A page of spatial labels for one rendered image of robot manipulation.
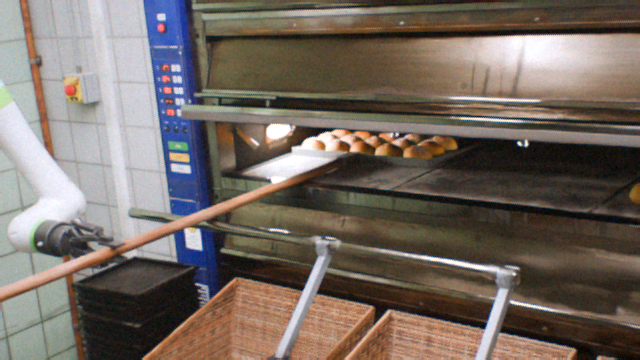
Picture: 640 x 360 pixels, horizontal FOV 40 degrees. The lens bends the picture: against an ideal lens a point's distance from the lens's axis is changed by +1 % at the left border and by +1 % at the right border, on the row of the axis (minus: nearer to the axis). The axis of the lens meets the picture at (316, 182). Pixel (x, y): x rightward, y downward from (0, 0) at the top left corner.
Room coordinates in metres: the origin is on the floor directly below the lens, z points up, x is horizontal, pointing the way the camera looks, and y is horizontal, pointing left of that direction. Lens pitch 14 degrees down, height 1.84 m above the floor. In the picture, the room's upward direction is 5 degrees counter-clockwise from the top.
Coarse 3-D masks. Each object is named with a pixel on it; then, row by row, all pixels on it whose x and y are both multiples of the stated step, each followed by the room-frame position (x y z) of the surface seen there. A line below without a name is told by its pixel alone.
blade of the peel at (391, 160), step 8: (400, 136) 3.13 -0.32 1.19; (464, 144) 2.91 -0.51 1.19; (472, 144) 2.90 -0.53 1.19; (296, 152) 2.99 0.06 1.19; (304, 152) 2.96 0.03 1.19; (312, 152) 2.94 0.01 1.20; (320, 152) 2.92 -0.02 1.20; (328, 152) 2.90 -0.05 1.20; (336, 152) 2.87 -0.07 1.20; (344, 152) 2.85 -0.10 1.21; (456, 152) 2.78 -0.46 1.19; (360, 160) 2.81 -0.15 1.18; (368, 160) 2.79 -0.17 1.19; (376, 160) 2.77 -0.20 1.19; (384, 160) 2.75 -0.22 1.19; (392, 160) 2.73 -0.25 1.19; (400, 160) 2.71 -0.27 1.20; (408, 160) 2.69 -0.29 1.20; (416, 160) 2.67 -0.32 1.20; (424, 160) 2.65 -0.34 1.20; (432, 160) 2.67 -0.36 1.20; (440, 160) 2.70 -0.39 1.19
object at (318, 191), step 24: (288, 192) 2.59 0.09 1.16; (312, 192) 2.53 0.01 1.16; (336, 192) 2.48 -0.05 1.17; (360, 192) 2.43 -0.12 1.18; (384, 192) 2.41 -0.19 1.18; (408, 192) 2.38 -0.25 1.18; (456, 216) 2.23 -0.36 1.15; (480, 216) 2.19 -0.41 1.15; (504, 216) 2.14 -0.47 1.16; (528, 216) 2.10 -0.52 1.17; (552, 216) 2.06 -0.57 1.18; (576, 216) 2.04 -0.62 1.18; (600, 216) 2.02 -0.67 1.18; (624, 216) 2.01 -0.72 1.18
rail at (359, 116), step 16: (224, 112) 2.54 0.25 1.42; (240, 112) 2.50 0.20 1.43; (256, 112) 2.46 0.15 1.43; (272, 112) 2.43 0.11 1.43; (288, 112) 2.39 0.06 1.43; (304, 112) 2.35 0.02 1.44; (320, 112) 2.32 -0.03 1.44; (336, 112) 2.29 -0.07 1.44; (352, 112) 2.26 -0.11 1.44; (512, 128) 1.97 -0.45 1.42; (528, 128) 1.95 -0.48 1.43; (544, 128) 1.92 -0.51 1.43; (560, 128) 1.90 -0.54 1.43; (576, 128) 1.88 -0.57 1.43; (592, 128) 1.86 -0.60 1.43; (608, 128) 1.83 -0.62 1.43; (624, 128) 1.81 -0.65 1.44
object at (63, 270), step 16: (336, 160) 2.73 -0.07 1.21; (304, 176) 2.60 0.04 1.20; (256, 192) 2.44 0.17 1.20; (272, 192) 2.48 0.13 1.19; (208, 208) 2.30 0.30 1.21; (224, 208) 2.33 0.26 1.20; (176, 224) 2.20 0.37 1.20; (192, 224) 2.24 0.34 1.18; (128, 240) 2.08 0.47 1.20; (144, 240) 2.11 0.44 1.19; (96, 256) 2.00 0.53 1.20; (112, 256) 2.03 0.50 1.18; (48, 272) 1.90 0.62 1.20; (64, 272) 1.93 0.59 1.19; (0, 288) 1.82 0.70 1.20; (16, 288) 1.84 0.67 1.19; (32, 288) 1.86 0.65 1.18
